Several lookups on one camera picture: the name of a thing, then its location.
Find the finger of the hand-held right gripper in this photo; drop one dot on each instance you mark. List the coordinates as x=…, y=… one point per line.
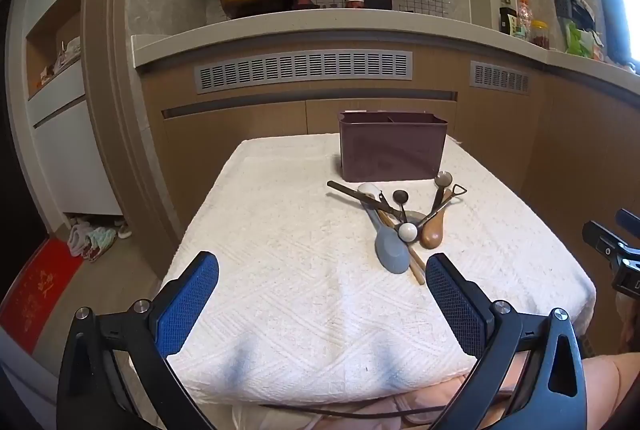
x=629, y=219
x=602, y=240

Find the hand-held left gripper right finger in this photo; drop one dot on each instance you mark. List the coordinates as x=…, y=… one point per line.
x=457, y=307

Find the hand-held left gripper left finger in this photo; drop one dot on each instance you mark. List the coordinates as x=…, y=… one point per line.
x=187, y=305

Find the light wooden chopstick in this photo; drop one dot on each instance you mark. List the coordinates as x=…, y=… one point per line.
x=419, y=260
x=417, y=269

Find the brown wooden spoon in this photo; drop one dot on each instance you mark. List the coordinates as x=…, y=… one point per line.
x=432, y=232

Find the grey silicone spoon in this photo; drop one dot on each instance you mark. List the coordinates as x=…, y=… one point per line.
x=392, y=250

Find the white round-bowl spoon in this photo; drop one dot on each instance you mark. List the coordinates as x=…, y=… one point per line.
x=407, y=231

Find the shovel-shaped metal spoon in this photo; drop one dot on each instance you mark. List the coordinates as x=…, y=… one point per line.
x=459, y=190

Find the small dark metal spoon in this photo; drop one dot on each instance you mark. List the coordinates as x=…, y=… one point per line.
x=400, y=196

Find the round metal spoon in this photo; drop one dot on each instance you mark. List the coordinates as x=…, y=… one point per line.
x=442, y=180

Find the small dark fork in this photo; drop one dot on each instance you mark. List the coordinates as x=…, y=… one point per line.
x=382, y=198

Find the white plastic spoon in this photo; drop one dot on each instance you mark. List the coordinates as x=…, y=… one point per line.
x=367, y=190

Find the dark wooden chopstick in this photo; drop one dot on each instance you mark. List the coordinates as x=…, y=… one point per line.
x=355, y=195

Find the maroon plastic utensil holder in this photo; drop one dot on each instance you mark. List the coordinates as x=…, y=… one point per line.
x=390, y=149

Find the white textured towel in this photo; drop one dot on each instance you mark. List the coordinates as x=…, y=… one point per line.
x=300, y=285

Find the pile of slippers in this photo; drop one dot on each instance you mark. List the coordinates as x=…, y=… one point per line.
x=95, y=237

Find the person's leg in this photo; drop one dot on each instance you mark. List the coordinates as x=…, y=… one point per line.
x=612, y=390

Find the red floor mat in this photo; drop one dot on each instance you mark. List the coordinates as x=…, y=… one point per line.
x=35, y=295

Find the pink clothing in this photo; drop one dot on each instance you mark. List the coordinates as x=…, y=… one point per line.
x=350, y=422

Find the green plastic bag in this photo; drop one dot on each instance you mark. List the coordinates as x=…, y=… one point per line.
x=577, y=42

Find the short grey vent grille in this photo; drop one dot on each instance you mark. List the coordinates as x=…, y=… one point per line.
x=500, y=78

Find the brown kitchen cabinet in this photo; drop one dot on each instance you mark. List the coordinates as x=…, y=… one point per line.
x=250, y=114

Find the yellow-lidded red jar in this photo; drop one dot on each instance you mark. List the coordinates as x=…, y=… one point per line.
x=540, y=37

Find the white shelf cabinet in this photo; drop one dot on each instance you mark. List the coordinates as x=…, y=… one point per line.
x=65, y=134

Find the black dish rack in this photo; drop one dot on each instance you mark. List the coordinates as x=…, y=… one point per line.
x=575, y=7

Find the orange-capped bottle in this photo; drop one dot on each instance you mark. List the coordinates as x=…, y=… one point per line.
x=523, y=17

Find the dark food packet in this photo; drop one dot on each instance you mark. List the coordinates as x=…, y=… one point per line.
x=508, y=20

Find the long grey vent grille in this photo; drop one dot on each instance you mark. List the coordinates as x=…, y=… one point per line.
x=300, y=70

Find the white kitchen countertop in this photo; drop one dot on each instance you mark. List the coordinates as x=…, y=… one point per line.
x=300, y=27

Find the small red pot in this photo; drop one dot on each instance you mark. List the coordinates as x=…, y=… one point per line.
x=354, y=2

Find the brown door frame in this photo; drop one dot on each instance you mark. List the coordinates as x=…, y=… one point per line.
x=112, y=109

